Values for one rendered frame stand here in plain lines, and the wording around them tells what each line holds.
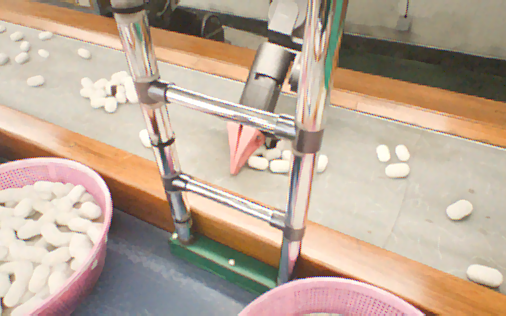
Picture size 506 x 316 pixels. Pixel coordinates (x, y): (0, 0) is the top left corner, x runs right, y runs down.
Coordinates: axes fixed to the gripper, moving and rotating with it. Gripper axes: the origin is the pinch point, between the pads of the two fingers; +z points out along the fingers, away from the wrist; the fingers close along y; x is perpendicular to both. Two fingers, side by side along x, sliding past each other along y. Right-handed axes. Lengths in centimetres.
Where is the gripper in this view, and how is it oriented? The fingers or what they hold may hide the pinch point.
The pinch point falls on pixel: (234, 168)
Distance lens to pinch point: 50.3
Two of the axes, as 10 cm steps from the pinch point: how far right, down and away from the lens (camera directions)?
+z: -3.3, 9.4, -0.5
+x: 2.8, 1.5, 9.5
